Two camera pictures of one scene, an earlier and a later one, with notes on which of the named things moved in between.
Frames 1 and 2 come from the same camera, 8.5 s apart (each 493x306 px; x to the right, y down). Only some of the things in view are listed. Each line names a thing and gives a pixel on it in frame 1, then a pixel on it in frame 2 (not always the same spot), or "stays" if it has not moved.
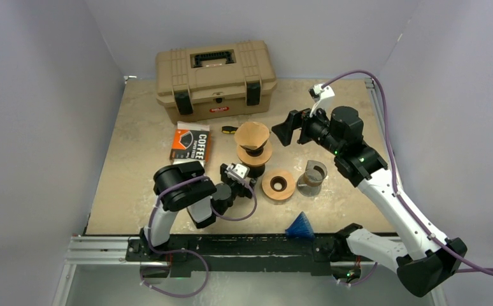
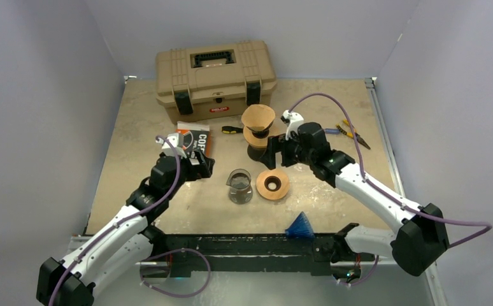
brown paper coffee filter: x=251 y=134 -> x=258 y=116
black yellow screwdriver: x=228 y=129 stays
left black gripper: x=244 y=190 -> x=201 y=169
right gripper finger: x=303 y=115 -> x=276 y=143
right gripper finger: x=285 y=131 -> x=269 y=158
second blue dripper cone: x=300 y=227 stays
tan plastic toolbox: x=216 y=81 stays
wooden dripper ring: x=253 y=156 -> x=258 y=138
